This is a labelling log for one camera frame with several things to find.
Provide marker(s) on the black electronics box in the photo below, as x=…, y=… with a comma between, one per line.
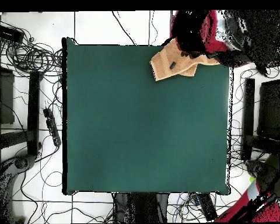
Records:
x=8, y=33

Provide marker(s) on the small black rubber pad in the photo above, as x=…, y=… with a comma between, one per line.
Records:
x=172, y=65

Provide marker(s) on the dark flat panel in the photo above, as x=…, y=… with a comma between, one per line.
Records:
x=270, y=109
x=5, y=98

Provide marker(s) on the dark green table cloth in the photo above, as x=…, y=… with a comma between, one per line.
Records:
x=130, y=128

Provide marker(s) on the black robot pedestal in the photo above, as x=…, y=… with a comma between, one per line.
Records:
x=140, y=207

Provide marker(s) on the black power strip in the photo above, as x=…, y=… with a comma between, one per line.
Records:
x=52, y=127
x=206, y=206

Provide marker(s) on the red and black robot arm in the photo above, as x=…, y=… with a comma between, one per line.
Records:
x=214, y=30

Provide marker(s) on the grey chair base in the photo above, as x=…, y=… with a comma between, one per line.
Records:
x=21, y=163
x=259, y=170

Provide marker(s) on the black stand base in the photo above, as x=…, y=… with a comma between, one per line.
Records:
x=248, y=116
x=33, y=112

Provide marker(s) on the tan terry towel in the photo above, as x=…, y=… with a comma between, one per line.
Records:
x=165, y=63

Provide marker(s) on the yellow-green ball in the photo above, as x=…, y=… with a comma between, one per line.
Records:
x=251, y=179

